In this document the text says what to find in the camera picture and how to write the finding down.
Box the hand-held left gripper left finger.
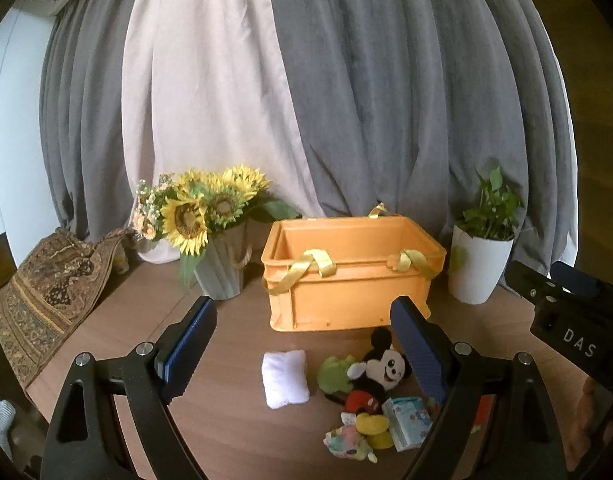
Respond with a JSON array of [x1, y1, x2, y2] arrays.
[[41, 295, 220, 480]]

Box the person's right hand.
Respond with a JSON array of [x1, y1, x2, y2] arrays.
[[576, 375, 613, 467]]

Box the white ribbed plant pot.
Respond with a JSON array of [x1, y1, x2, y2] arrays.
[[447, 225, 516, 305]]

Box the light blue tissue packet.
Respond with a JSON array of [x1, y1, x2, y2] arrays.
[[383, 396, 433, 452]]

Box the narrow grey curtain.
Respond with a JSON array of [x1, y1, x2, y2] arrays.
[[39, 0, 154, 243]]

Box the pastel plush toy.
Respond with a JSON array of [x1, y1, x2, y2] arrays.
[[323, 412, 379, 463]]

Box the mouse plush toy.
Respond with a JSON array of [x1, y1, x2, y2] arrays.
[[343, 329, 413, 448]]

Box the sunflower bouquet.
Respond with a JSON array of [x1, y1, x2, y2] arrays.
[[131, 164, 303, 287]]

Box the white sheer curtain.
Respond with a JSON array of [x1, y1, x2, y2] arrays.
[[549, 45, 589, 241]]

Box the wide grey curtain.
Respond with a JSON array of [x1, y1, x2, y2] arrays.
[[265, 0, 579, 261]]

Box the pale pink curtain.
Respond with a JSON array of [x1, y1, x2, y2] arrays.
[[121, 0, 329, 265]]

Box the orange plastic crate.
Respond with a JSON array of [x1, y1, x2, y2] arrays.
[[261, 216, 447, 333]]

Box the grey ribbed vase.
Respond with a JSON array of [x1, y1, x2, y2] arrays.
[[193, 220, 252, 301]]

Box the small white pillow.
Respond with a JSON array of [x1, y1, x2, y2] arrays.
[[261, 349, 310, 409]]

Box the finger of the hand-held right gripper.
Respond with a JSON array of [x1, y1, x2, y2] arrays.
[[505, 260, 556, 306], [551, 261, 603, 301]]

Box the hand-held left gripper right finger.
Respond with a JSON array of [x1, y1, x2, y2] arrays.
[[390, 296, 569, 480]]

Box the green plush toy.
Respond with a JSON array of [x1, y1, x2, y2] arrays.
[[317, 355, 359, 394]]

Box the brown patterned cloth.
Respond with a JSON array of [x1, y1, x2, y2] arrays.
[[0, 227, 137, 392]]

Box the green leafy plant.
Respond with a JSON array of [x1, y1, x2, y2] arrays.
[[453, 165, 526, 242]]

